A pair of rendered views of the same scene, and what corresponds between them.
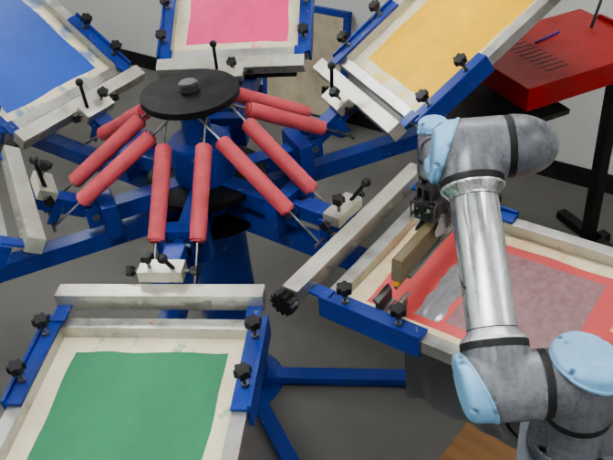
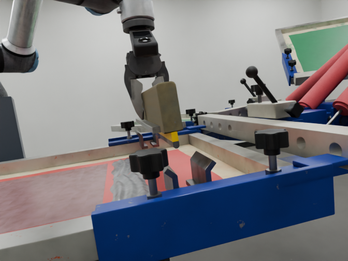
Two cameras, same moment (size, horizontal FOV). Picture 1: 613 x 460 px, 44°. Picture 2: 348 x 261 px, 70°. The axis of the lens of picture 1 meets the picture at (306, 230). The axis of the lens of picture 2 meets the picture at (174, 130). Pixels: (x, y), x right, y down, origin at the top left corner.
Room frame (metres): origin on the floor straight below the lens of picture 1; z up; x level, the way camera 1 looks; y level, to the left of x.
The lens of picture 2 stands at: (2.00, -0.76, 1.12)
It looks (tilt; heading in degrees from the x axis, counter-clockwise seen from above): 7 degrees down; 129
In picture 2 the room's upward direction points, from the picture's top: 7 degrees counter-clockwise
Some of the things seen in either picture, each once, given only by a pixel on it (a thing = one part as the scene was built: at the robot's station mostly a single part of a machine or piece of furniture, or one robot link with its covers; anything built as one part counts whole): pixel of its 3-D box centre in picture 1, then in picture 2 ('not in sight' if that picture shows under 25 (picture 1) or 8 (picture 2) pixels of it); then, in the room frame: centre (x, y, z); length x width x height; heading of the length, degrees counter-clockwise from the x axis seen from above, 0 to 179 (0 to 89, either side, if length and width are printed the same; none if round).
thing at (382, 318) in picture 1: (371, 320); (154, 142); (1.42, -0.14, 0.98); 0.30 x 0.05 x 0.07; 51
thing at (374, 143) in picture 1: (383, 144); not in sight; (2.38, -0.31, 0.91); 1.34 x 0.41 x 0.08; 111
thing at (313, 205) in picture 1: (327, 215); (290, 122); (1.84, -0.07, 1.02); 0.17 x 0.06 x 0.05; 51
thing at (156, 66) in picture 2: (430, 194); (141, 52); (1.59, -0.33, 1.23); 0.09 x 0.08 x 0.12; 141
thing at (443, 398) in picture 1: (489, 395); not in sight; (1.30, -0.43, 0.77); 0.46 x 0.09 x 0.36; 51
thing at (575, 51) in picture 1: (555, 56); not in sight; (2.65, -1.01, 1.06); 0.61 x 0.46 x 0.12; 111
